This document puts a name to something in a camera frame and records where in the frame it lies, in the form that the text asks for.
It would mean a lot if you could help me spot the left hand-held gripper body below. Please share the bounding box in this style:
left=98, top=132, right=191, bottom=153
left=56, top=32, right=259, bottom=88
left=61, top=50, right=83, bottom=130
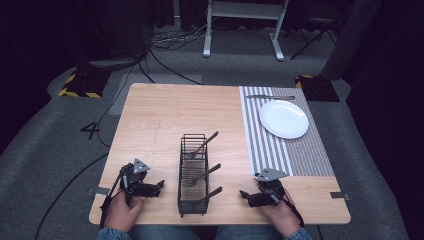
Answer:
left=119, top=158, right=163, bottom=205

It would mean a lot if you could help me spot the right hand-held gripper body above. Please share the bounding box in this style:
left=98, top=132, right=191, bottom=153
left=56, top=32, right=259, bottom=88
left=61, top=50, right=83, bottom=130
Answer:
left=252, top=168, right=290, bottom=208

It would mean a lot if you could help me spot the person's right hand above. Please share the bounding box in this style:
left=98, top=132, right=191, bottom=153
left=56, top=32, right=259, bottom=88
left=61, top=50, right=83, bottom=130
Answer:
left=259, top=193, right=302, bottom=238

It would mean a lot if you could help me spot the person's left hand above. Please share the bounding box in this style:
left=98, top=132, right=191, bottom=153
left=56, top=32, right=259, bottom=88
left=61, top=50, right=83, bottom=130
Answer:
left=103, top=188, right=146, bottom=233

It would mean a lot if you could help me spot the person's right leg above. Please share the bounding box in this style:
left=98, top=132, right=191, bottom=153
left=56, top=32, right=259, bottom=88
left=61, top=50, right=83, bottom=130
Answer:
left=215, top=225, right=285, bottom=240

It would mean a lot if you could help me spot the grey tape strip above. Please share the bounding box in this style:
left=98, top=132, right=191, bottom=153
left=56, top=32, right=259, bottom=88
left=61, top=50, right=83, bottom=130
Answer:
left=87, top=186, right=111, bottom=197
left=329, top=191, right=352, bottom=202

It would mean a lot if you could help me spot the striped grey placemat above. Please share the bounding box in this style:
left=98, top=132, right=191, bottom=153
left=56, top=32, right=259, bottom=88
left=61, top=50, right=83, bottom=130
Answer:
left=238, top=85, right=336, bottom=178

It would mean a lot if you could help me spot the black tape floor mark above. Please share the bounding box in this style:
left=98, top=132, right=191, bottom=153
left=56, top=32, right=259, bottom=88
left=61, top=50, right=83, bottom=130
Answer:
left=79, top=121, right=102, bottom=141

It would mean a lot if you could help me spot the white plate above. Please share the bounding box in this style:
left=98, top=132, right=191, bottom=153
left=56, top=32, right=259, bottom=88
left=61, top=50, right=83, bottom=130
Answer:
left=258, top=99, right=310, bottom=140

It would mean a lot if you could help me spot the silver table knife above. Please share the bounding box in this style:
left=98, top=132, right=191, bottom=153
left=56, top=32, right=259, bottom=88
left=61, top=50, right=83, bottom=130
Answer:
left=245, top=94, right=296, bottom=101

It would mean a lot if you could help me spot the black yellow striped stand base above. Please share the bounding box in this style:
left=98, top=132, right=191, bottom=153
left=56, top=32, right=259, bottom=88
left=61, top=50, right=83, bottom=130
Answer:
left=58, top=66, right=112, bottom=100
left=294, top=74, right=341, bottom=103

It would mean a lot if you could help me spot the black tripod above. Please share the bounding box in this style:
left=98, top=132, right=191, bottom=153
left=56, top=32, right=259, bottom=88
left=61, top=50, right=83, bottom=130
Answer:
left=289, top=15, right=338, bottom=62

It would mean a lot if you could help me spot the left hand-held gripper cable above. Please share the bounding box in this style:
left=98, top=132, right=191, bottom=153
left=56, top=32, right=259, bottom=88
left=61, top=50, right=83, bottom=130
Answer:
left=99, top=165, right=127, bottom=230

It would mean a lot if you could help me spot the hand-held gripper cable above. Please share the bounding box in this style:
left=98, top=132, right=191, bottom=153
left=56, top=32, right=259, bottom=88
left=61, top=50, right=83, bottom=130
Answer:
left=99, top=165, right=127, bottom=230
left=281, top=188, right=306, bottom=229

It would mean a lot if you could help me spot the right hand-held gripper cable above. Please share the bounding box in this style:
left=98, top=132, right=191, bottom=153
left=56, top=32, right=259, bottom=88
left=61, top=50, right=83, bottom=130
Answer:
left=281, top=188, right=306, bottom=229

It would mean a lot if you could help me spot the black wire cutlery rack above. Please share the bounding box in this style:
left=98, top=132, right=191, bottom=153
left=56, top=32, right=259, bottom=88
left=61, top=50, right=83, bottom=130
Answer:
left=176, top=133, right=211, bottom=219

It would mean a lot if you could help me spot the black-handled utensil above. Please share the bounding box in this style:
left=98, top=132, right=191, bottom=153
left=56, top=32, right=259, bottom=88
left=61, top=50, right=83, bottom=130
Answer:
left=195, top=186, right=224, bottom=204

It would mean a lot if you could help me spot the black-handled fork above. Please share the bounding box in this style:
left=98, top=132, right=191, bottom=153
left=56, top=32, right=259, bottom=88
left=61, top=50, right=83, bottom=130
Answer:
left=181, top=162, right=222, bottom=188
left=184, top=130, right=220, bottom=161

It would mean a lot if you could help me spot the long black floor cable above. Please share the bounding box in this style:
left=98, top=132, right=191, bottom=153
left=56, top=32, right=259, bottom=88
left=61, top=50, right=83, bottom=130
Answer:
left=33, top=151, right=110, bottom=240

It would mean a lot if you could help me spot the bundle of floor cables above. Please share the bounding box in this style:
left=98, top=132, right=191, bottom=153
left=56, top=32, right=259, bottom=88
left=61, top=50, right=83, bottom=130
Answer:
left=148, top=17, right=214, bottom=52

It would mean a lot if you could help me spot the dark stand post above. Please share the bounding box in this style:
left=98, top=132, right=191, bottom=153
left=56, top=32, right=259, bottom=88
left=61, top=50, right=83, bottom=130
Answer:
left=320, top=0, right=383, bottom=82

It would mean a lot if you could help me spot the white desk frame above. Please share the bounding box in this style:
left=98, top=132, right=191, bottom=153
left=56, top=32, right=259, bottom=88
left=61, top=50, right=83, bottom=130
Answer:
left=202, top=0, right=290, bottom=62

